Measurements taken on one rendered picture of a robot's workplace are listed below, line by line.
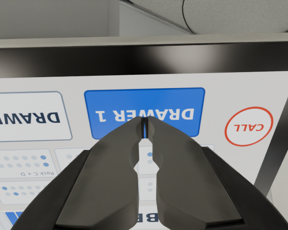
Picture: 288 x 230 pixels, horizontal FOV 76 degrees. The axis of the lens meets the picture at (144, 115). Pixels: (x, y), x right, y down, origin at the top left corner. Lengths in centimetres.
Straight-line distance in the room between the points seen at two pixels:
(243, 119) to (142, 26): 135
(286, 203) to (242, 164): 368
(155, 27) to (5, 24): 131
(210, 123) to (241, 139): 3
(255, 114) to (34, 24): 29
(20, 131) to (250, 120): 19
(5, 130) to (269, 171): 25
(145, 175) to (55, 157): 9
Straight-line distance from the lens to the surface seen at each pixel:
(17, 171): 22
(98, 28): 28
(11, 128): 19
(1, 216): 29
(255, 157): 21
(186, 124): 16
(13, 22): 33
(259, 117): 18
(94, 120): 16
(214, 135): 18
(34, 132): 18
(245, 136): 19
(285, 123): 20
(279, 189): 387
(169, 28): 167
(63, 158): 19
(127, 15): 146
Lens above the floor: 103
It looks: 11 degrees down
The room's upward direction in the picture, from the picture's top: 178 degrees clockwise
